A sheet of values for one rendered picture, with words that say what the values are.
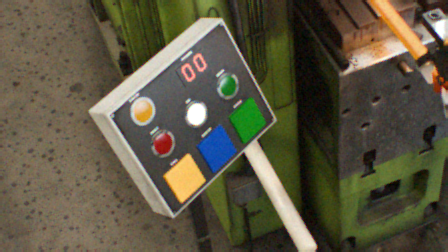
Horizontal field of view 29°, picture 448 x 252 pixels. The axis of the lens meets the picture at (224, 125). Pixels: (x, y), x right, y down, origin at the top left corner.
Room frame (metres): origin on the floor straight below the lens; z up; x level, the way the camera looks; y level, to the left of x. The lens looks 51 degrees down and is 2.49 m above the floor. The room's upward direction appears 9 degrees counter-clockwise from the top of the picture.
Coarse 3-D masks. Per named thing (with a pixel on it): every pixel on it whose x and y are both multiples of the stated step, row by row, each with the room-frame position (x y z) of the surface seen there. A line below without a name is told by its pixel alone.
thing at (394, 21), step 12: (372, 0) 1.53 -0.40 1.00; (384, 0) 1.51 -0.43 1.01; (384, 12) 1.47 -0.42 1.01; (396, 12) 1.47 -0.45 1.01; (396, 24) 1.43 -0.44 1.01; (408, 36) 1.38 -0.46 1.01; (408, 48) 1.36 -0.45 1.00; (420, 48) 1.34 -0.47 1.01; (432, 72) 1.26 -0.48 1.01; (444, 84) 1.22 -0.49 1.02
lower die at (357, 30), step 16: (336, 0) 1.57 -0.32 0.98; (352, 0) 1.55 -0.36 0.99; (368, 0) 1.53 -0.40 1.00; (400, 0) 1.52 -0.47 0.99; (320, 16) 1.56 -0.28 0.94; (336, 16) 1.51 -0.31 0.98; (352, 16) 1.50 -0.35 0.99; (368, 16) 1.49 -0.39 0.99; (400, 16) 1.49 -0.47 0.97; (336, 32) 1.47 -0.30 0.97; (352, 32) 1.45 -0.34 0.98; (368, 32) 1.47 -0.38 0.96; (384, 32) 1.48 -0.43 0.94; (352, 48) 1.45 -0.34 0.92
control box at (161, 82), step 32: (192, 32) 1.33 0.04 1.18; (224, 32) 1.32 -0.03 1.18; (160, 64) 1.24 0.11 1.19; (192, 64) 1.25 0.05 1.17; (224, 64) 1.27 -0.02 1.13; (128, 96) 1.16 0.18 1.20; (160, 96) 1.18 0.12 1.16; (192, 96) 1.20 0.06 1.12; (224, 96) 1.23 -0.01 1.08; (256, 96) 1.25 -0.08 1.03; (128, 128) 1.11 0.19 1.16; (160, 128) 1.14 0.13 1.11; (192, 128) 1.16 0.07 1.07; (224, 128) 1.18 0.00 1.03; (128, 160) 1.09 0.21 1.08; (160, 160) 1.09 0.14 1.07; (160, 192) 1.04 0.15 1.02
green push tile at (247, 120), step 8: (248, 104) 1.23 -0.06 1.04; (240, 112) 1.21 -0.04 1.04; (248, 112) 1.22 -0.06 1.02; (256, 112) 1.22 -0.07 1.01; (232, 120) 1.19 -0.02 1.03; (240, 120) 1.20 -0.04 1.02; (248, 120) 1.20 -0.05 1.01; (256, 120) 1.21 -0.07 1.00; (264, 120) 1.22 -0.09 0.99; (240, 128) 1.19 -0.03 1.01; (248, 128) 1.19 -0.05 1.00; (256, 128) 1.20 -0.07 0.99; (240, 136) 1.18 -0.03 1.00; (248, 136) 1.18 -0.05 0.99
